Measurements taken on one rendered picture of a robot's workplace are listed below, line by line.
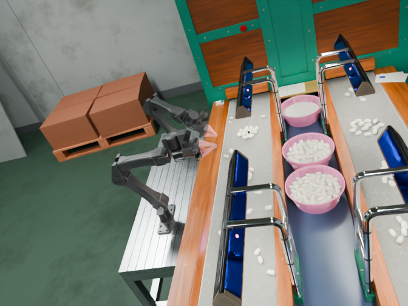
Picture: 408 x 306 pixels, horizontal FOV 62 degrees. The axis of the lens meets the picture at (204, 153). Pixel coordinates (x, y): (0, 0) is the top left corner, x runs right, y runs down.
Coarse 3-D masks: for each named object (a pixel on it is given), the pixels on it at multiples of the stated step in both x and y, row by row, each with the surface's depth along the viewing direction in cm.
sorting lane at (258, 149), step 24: (264, 96) 241; (240, 120) 225; (264, 120) 216; (240, 144) 202; (264, 144) 195; (264, 168) 179; (216, 192) 175; (264, 192) 165; (216, 216) 162; (264, 216) 153; (216, 240) 150; (264, 240) 142; (216, 264) 140; (264, 264) 133; (264, 288) 125
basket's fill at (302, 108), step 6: (300, 102) 222; (306, 102) 221; (288, 108) 220; (294, 108) 217; (300, 108) 215; (306, 108) 213; (312, 108) 211; (318, 108) 210; (288, 114) 214; (294, 114) 212; (300, 114) 211; (306, 114) 208
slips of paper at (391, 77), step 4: (396, 72) 209; (400, 72) 208; (376, 76) 212; (380, 76) 209; (384, 76) 208; (388, 76) 208; (392, 76) 207; (396, 76) 205; (400, 76) 204; (404, 76) 203; (376, 80) 209; (380, 80) 208; (384, 80) 206; (388, 80) 205; (392, 80) 204; (396, 80) 202; (400, 80) 201; (404, 80) 200
